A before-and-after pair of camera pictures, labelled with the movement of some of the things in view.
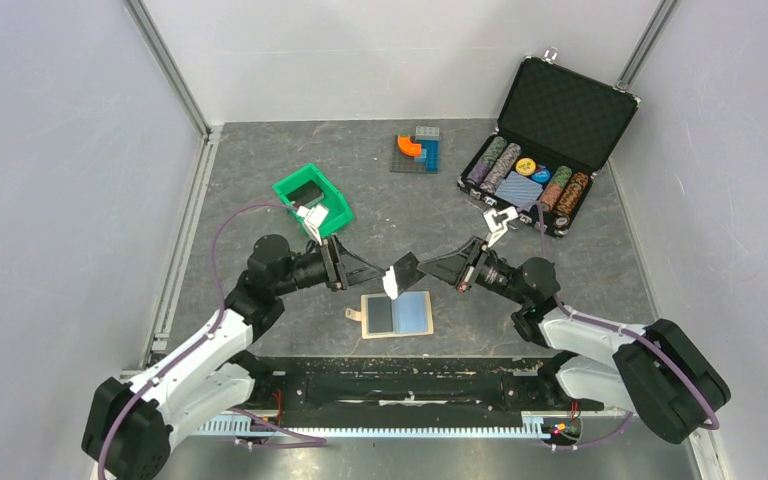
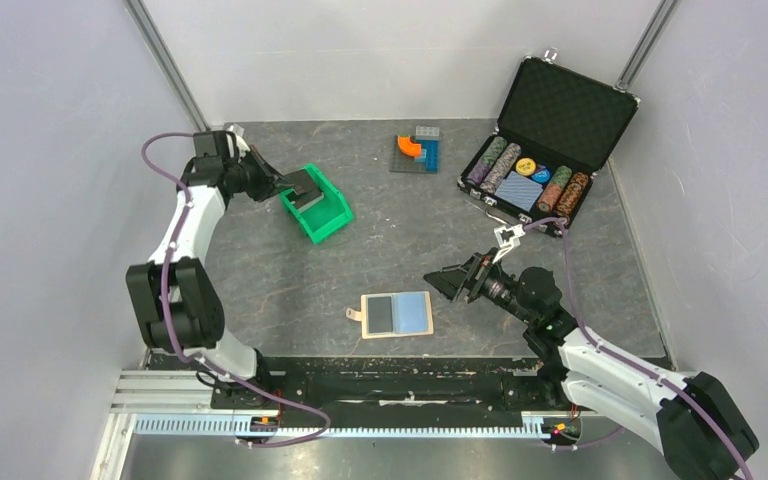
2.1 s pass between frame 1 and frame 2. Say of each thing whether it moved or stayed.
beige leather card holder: stayed
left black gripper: moved
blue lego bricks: stayed
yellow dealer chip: stayed
